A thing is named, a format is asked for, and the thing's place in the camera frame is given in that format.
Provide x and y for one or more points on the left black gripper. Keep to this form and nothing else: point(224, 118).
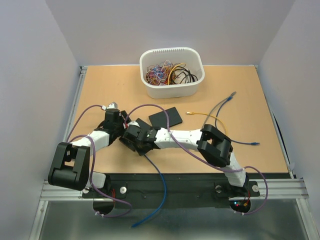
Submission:
point(124, 114)

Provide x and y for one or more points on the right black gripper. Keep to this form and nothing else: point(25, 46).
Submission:
point(141, 150)

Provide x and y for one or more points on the black network switch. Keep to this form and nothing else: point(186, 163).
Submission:
point(159, 119)
point(142, 123)

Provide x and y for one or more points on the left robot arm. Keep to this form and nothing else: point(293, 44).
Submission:
point(71, 161)

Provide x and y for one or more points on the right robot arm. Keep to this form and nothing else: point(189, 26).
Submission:
point(208, 144)

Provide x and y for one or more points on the white plastic bin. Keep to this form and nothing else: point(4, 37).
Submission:
point(171, 72)

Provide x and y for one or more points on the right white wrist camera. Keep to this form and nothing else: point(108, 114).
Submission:
point(133, 123)

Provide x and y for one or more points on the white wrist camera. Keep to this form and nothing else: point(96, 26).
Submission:
point(112, 105)
point(133, 123)

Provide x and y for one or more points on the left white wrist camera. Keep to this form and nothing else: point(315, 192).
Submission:
point(112, 105)

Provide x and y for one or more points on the aluminium frame rail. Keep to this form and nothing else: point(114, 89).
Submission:
point(277, 189)

